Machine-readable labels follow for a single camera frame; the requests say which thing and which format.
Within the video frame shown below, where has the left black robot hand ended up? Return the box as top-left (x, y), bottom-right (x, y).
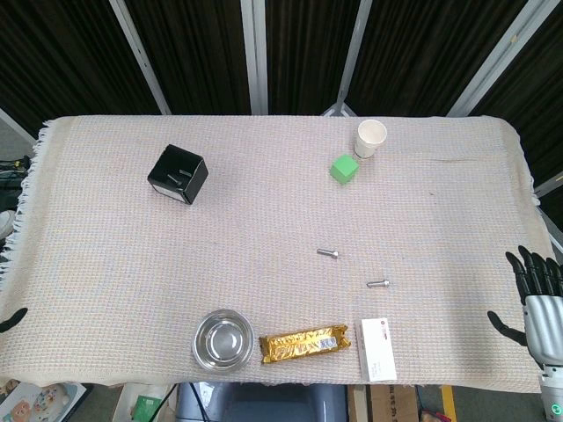
top-left (0, 307), bottom-right (29, 334)

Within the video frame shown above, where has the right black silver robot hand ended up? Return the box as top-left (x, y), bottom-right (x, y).
top-left (486, 244), bottom-right (563, 373)

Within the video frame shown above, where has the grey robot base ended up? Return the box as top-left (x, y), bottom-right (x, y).
top-left (175, 381), bottom-right (351, 422)

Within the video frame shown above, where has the colourful printed box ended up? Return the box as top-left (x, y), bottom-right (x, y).
top-left (0, 380), bottom-right (87, 422)

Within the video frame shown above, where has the white shoe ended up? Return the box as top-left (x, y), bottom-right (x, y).
top-left (0, 209), bottom-right (18, 241)

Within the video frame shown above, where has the white bag with green print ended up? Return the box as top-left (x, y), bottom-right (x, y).
top-left (116, 382), bottom-right (177, 422)

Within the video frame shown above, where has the white carton with red logo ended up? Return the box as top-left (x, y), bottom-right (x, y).
top-left (355, 316), bottom-right (398, 382)

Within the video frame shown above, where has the brown cardboard box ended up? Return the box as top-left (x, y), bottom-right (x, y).
top-left (347, 384), bottom-right (419, 422)

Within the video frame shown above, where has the stainless steel bowl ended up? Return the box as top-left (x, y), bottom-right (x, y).
top-left (194, 309), bottom-right (256, 371)

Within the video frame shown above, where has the black open cardboard box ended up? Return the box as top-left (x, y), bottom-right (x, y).
top-left (146, 143), bottom-right (209, 206)

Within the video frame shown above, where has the gold foil snack package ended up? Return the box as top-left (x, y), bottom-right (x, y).
top-left (258, 324), bottom-right (353, 365)

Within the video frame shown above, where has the green cube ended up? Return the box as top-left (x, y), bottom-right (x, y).
top-left (329, 153), bottom-right (360, 186)

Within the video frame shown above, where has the white paper cup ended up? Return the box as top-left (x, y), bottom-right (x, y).
top-left (353, 119), bottom-right (389, 160)

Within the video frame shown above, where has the beige woven tablecloth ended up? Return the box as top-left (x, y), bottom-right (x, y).
top-left (0, 114), bottom-right (556, 395)

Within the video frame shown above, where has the black cable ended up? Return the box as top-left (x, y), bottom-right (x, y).
top-left (188, 382), bottom-right (213, 422)

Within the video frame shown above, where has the white partition post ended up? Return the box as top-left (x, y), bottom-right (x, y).
top-left (239, 0), bottom-right (269, 115)
top-left (322, 0), bottom-right (373, 118)
top-left (445, 0), bottom-right (553, 118)
top-left (108, 0), bottom-right (172, 116)

